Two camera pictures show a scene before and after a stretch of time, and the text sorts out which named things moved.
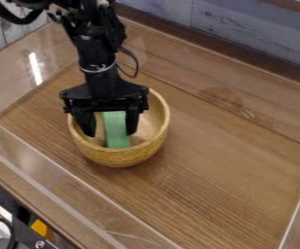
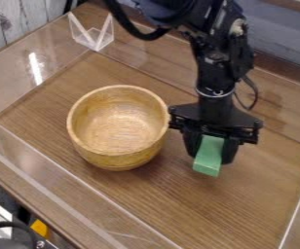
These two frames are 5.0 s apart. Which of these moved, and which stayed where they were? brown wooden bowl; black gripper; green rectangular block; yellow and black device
Moved: green rectangular block; black gripper
Stayed: yellow and black device; brown wooden bowl
